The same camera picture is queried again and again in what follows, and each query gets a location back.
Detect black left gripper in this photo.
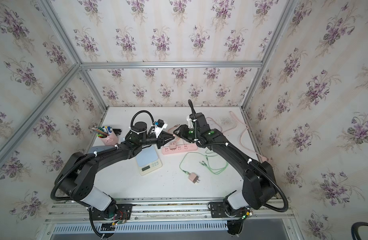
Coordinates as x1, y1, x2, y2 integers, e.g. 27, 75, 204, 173
139, 131, 175, 150

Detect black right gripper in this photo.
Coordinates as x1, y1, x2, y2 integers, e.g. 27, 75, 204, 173
172, 124, 202, 142

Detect pink power strip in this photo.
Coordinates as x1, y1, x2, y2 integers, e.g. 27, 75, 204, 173
161, 144, 198, 155

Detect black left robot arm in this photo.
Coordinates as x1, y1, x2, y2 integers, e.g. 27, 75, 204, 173
50, 119, 175, 214

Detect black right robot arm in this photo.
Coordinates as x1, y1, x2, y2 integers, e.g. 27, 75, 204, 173
174, 100, 289, 216

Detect cream blue front electronic scale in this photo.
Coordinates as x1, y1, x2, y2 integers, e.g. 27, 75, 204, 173
135, 147, 162, 176

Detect pink pen holder cup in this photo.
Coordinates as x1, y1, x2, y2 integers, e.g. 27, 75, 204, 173
101, 132, 119, 146

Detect coloured pens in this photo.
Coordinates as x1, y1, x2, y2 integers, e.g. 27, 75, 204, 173
90, 126, 122, 138

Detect black chair part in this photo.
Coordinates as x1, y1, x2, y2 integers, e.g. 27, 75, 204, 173
351, 222, 368, 240

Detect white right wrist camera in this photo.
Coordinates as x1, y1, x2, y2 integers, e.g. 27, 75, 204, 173
187, 115, 197, 129

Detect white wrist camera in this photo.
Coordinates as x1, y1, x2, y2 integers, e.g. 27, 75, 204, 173
153, 119, 167, 138
187, 115, 197, 129

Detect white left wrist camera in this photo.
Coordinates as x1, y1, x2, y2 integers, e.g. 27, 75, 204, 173
153, 119, 167, 138

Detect green charging cable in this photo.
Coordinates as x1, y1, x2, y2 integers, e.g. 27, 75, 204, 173
179, 149, 230, 175

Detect pink power strip cord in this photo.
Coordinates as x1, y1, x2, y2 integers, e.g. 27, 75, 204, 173
197, 110, 268, 163

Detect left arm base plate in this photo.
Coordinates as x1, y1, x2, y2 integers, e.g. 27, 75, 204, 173
91, 204, 133, 222

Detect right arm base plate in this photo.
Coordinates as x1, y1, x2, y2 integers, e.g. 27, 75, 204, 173
207, 201, 253, 219

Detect aluminium enclosure frame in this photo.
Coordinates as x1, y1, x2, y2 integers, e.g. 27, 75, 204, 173
0, 1, 298, 168

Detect aluminium mounting rail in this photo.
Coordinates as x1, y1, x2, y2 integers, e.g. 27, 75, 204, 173
44, 197, 296, 224

